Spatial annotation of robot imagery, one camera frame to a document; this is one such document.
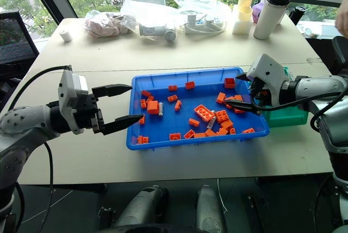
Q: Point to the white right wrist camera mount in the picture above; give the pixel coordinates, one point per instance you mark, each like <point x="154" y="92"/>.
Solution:
<point x="267" y="68"/>

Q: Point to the pale yellow plastic cup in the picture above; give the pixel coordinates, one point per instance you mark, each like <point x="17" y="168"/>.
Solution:
<point x="244" y="15"/>
<point x="245" y="0"/>

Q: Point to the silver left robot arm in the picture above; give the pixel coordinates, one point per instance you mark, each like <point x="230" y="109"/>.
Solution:
<point x="24" y="124"/>

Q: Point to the grey rounded robot leg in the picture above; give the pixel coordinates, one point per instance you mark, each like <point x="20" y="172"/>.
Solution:
<point x="208" y="208"/>
<point x="144" y="205"/>

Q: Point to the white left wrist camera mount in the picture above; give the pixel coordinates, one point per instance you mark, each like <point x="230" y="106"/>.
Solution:
<point x="71" y="86"/>

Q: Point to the small orange building block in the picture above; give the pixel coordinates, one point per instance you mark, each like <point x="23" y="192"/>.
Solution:
<point x="210" y="132"/>
<point x="238" y="97"/>
<point x="175" y="137"/>
<point x="226" y="124"/>
<point x="239" y="111"/>
<point x="142" y="120"/>
<point x="220" y="97"/>
<point x="229" y="98"/>
<point x="232" y="131"/>
<point x="193" y="122"/>
<point x="189" y="134"/>
<point x="150" y="98"/>
<point x="143" y="103"/>
<point x="177" y="105"/>
<point x="172" y="98"/>
<point x="143" y="140"/>
<point x="248" y="131"/>
<point x="200" y="135"/>
<point x="222" y="131"/>

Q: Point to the small white cylinder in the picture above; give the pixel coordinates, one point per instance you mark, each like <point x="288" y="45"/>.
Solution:
<point x="65" y="36"/>

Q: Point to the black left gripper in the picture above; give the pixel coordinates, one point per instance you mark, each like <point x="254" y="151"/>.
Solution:
<point x="85" y="113"/>

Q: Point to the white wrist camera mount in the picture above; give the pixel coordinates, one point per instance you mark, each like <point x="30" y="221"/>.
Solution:
<point x="71" y="86"/>
<point x="267" y="68"/>

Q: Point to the black mesh office chair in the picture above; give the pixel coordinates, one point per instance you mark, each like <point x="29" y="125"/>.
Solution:
<point x="15" y="42"/>

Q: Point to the upside-down orange Lego brick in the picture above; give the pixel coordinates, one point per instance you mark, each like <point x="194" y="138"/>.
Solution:
<point x="204" y="112"/>

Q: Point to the orange 2x2 Lego brick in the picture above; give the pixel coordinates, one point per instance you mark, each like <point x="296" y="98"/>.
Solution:
<point x="222" y="116"/>

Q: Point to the purple crumpled object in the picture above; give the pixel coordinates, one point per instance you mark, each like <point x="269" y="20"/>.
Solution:
<point x="257" y="12"/>

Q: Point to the large orange cube block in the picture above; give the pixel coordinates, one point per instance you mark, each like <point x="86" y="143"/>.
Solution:
<point x="153" y="107"/>

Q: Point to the black padded chair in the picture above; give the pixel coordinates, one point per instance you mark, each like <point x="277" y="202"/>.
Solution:
<point x="341" y="53"/>

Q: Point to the plastic bag with pink contents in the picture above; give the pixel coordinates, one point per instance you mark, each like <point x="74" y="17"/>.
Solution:
<point x="103" y="26"/>

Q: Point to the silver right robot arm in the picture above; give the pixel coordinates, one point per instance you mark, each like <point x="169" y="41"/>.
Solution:
<point x="312" y="86"/>

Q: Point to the white tumbler with black lid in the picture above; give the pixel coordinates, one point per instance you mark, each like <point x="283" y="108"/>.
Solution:
<point x="267" y="18"/>

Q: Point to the white box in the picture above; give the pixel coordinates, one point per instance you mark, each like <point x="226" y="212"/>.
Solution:
<point x="240" y="27"/>

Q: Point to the grey cylindrical device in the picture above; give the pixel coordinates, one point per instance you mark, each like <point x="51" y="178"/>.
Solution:
<point x="157" y="31"/>

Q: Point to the green plastic bin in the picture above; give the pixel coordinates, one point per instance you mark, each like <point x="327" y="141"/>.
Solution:
<point x="288" y="117"/>

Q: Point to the black round bottle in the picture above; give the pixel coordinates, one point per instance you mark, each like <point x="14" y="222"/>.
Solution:
<point x="297" y="14"/>

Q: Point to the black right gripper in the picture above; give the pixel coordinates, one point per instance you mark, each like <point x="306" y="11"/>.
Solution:
<point x="260" y="91"/>

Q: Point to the blue plastic tray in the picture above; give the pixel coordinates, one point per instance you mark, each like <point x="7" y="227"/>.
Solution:
<point x="174" y="122"/>

